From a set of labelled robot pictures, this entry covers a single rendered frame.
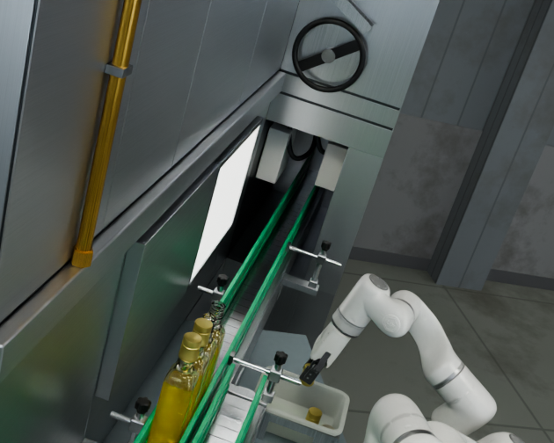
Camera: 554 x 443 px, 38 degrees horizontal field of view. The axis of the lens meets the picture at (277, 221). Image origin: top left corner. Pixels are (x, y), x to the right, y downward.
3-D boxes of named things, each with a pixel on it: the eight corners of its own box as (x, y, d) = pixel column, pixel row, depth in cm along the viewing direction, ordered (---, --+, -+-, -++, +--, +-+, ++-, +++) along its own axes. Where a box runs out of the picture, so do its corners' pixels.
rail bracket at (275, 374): (223, 379, 185) (236, 333, 180) (293, 404, 183) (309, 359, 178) (220, 386, 182) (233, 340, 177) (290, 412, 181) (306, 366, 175)
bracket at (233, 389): (223, 405, 188) (231, 381, 185) (262, 419, 187) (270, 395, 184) (219, 414, 184) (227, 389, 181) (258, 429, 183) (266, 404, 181)
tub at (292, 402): (257, 389, 206) (266, 362, 203) (340, 421, 204) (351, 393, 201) (240, 431, 191) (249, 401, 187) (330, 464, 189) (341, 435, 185)
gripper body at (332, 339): (338, 301, 188) (312, 336, 193) (331, 323, 179) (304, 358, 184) (365, 320, 188) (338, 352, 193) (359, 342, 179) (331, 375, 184)
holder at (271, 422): (236, 384, 207) (244, 359, 204) (339, 422, 204) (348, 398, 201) (218, 424, 191) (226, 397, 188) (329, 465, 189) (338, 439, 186)
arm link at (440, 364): (430, 395, 176) (367, 319, 177) (442, 369, 187) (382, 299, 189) (460, 374, 172) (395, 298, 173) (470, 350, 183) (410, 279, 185)
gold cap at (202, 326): (192, 334, 155) (197, 315, 154) (209, 340, 155) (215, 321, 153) (186, 343, 152) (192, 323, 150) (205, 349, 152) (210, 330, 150)
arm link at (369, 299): (425, 308, 180) (414, 323, 171) (397, 341, 184) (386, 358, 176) (370, 265, 182) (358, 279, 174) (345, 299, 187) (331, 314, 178)
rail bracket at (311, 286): (273, 291, 248) (293, 227, 239) (324, 309, 246) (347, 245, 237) (269, 298, 243) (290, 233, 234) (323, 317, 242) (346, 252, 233)
